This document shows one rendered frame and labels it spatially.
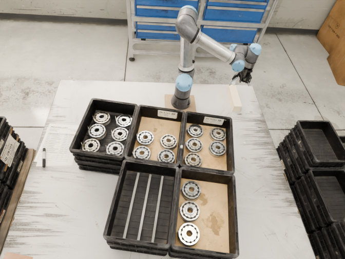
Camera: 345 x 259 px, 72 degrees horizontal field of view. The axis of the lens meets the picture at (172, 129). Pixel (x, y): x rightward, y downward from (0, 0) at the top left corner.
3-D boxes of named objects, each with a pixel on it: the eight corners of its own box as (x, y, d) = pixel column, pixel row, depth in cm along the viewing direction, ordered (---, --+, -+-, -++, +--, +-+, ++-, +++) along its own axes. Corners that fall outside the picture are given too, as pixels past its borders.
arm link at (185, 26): (178, 20, 127) (250, 64, 141) (181, 11, 134) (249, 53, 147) (169, 37, 136) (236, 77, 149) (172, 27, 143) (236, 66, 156)
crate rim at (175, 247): (178, 168, 128) (179, 166, 126) (233, 176, 128) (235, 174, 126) (170, 249, 104) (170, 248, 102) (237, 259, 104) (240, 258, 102)
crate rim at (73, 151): (92, 99, 152) (91, 97, 150) (138, 106, 152) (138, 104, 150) (69, 152, 128) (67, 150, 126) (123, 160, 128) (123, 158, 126)
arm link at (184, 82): (172, 97, 171) (174, 82, 160) (175, 85, 179) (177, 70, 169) (189, 100, 171) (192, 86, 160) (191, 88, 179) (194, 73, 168)
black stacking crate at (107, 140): (95, 110, 160) (92, 98, 151) (138, 116, 160) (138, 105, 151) (73, 161, 136) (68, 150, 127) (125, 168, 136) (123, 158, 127)
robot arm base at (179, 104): (169, 95, 186) (170, 86, 178) (188, 95, 188) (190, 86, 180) (172, 110, 177) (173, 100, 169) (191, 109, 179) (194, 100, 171)
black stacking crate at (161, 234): (125, 169, 136) (123, 159, 127) (176, 176, 136) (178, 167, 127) (106, 244, 112) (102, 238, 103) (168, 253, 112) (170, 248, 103)
